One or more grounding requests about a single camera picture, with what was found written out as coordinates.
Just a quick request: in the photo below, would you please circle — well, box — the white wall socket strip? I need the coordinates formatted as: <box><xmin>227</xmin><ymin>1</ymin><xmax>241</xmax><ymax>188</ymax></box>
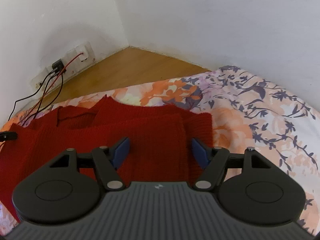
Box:
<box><xmin>30</xmin><ymin>42</ymin><xmax>96</xmax><ymax>92</ymax></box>

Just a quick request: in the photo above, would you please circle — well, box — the black cable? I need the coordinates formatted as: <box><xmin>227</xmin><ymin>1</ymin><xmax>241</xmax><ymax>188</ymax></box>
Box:
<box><xmin>23</xmin><ymin>67</ymin><xmax>65</xmax><ymax>127</ymax></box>
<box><xmin>7</xmin><ymin>71</ymin><xmax>56</xmax><ymax>122</ymax></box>

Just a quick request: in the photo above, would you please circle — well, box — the floral orange bed sheet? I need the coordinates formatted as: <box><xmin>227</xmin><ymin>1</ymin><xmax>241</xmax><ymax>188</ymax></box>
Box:
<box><xmin>0</xmin><ymin>65</ymin><xmax>320</xmax><ymax>237</ymax></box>

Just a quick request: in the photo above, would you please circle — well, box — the red knitted sweater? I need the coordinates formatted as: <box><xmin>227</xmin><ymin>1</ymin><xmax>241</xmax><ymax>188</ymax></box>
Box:
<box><xmin>1</xmin><ymin>97</ymin><xmax>213</xmax><ymax>213</ymax></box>

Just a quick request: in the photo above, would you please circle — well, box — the black power adapter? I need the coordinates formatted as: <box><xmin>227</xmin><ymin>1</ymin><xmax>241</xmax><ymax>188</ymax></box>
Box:
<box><xmin>52</xmin><ymin>59</ymin><xmax>65</xmax><ymax>74</ymax></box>

